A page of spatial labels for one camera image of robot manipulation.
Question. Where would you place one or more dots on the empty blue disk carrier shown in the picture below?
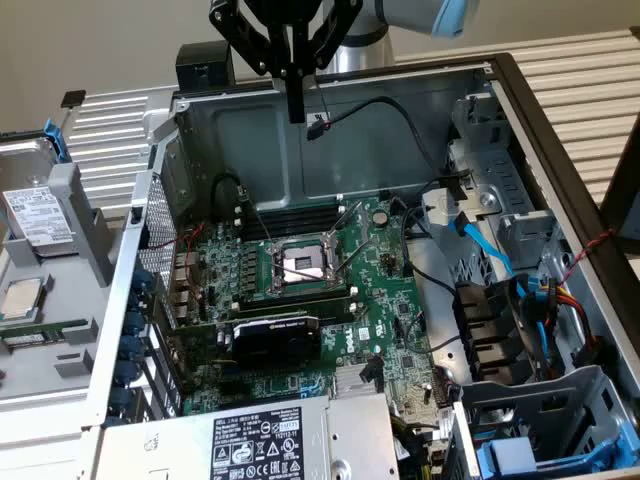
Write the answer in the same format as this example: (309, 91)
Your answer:
(510, 455)

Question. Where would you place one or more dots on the dark blue slot retainer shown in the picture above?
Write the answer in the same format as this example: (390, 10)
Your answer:
(131, 347)
(134, 324)
(127, 374)
(143, 279)
(121, 401)
(136, 301)

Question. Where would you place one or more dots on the green RAM stick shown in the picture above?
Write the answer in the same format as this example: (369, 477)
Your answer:
(295, 300)
(35, 328)

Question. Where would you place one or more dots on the coin battery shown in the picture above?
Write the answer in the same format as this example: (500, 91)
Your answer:
(381, 217)

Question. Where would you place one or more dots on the green motherboard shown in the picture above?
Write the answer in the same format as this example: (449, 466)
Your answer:
(380, 305)

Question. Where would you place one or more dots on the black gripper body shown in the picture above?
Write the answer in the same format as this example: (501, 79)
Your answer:
(285, 12)

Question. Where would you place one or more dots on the black fan shroud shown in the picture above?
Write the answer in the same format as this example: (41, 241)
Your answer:
(480, 325)

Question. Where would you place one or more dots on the silver socket cover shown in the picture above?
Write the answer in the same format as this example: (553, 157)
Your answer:
(361, 220)

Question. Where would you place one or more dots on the open PC case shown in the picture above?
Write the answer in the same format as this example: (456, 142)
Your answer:
(250, 150)

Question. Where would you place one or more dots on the black graphics card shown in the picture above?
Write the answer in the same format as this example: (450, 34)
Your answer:
(275, 342)

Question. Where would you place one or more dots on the white barcode tag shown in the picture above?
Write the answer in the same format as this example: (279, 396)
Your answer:
(446, 425)

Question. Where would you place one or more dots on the CPU socket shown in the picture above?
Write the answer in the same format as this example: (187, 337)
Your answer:
(300, 261)

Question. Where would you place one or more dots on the black box bracket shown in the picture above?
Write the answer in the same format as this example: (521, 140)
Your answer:
(205, 67)

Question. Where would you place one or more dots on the grey parts rack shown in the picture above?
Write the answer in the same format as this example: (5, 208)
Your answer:
(75, 310)

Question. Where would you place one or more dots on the thin locking lever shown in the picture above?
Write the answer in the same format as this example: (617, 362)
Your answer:
(356, 256)
(260, 222)

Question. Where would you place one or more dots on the silver CPU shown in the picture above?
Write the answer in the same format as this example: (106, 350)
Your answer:
(20, 299)

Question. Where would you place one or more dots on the small black clip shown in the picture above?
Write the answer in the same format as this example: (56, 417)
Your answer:
(73, 98)

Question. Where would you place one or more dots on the white case sticker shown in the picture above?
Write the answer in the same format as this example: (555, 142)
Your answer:
(322, 116)

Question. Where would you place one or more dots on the hard disk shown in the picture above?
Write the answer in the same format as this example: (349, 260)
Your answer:
(35, 215)

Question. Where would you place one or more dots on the silver power supply unit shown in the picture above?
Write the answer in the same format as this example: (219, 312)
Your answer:
(355, 435)

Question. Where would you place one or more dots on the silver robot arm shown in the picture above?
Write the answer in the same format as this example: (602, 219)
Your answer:
(365, 55)

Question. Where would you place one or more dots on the black plastic latch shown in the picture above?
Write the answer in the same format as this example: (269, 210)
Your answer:
(452, 187)

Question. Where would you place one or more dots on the silver heat sink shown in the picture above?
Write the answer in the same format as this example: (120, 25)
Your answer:
(347, 380)

